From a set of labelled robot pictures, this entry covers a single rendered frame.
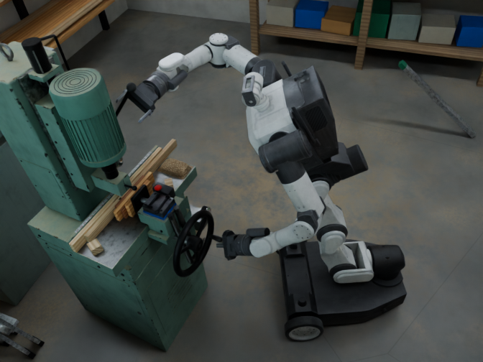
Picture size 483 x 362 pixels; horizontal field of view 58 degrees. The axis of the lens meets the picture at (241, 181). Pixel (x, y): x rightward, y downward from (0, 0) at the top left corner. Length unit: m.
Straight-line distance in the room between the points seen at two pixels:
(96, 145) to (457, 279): 2.12
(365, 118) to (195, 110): 1.44
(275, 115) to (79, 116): 0.64
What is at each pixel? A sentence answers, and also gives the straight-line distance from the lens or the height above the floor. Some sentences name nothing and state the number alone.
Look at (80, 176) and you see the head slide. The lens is 1.80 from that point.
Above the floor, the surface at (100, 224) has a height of 0.93.
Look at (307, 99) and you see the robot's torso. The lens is 1.47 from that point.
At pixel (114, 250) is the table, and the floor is 0.90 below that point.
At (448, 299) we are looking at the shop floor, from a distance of 2.74.
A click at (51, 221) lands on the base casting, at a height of 0.80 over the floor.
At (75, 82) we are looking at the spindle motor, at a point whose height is 1.50.
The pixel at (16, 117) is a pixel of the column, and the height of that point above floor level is 1.37.
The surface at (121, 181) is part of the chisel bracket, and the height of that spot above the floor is 1.07.
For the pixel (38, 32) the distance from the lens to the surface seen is 4.13.
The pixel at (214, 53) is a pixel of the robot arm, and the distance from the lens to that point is 1.88.
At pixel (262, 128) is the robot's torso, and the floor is 1.33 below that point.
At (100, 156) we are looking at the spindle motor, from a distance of 1.61.
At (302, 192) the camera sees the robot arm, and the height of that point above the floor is 1.21.
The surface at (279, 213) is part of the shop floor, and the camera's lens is 2.92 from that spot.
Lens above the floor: 2.26
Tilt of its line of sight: 46 degrees down
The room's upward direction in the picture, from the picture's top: 5 degrees counter-clockwise
